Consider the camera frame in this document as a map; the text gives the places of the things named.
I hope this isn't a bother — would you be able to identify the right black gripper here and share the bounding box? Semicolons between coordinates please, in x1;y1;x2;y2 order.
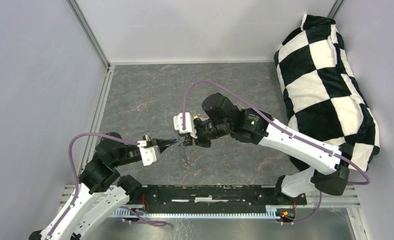
183;119;231;149

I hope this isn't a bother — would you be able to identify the metal keyring plate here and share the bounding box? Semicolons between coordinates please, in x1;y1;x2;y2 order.
178;142;190;170

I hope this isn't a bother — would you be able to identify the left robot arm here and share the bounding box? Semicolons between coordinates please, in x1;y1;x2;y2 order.
29;132;177;240

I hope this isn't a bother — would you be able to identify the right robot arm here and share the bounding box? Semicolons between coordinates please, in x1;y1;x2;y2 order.
173;93;352;204

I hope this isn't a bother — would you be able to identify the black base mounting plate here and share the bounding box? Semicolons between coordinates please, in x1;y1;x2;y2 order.
128;185;307;214

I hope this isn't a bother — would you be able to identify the black white checkered blanket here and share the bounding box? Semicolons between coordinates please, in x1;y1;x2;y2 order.
274;14;380;171

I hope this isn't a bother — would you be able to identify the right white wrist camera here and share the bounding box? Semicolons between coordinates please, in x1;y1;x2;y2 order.
173;112;198;139

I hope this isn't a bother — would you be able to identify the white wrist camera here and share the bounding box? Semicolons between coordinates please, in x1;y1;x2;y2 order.
173;112;198;139
137;140;161;166

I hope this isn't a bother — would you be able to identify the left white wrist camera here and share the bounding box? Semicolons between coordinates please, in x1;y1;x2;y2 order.
137;140;161;166

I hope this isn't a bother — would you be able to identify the aluminium frame rail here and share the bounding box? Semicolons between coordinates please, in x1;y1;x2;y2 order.
67;0;111;69

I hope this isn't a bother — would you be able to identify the white slotted cable duct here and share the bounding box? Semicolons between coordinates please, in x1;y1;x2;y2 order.
107;206;296;220

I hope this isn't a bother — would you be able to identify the red wired circuit board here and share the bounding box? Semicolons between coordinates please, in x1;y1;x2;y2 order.
277;209;296;223

